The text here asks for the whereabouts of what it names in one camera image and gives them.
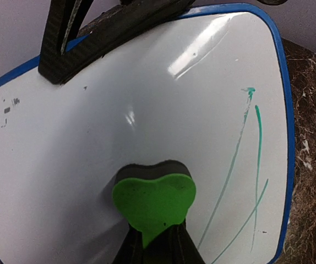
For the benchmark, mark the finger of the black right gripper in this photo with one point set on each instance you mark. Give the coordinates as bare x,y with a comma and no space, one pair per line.
118,25

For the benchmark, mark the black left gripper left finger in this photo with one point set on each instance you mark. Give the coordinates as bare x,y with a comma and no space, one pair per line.
131,250

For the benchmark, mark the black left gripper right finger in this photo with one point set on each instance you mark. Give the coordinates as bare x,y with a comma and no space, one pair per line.
173,246

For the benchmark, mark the green black whiteboard eraser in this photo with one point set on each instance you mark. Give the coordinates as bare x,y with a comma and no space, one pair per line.
153,198

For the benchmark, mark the blue framed whiteboard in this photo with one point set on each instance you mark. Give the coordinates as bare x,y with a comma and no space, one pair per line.
210,89

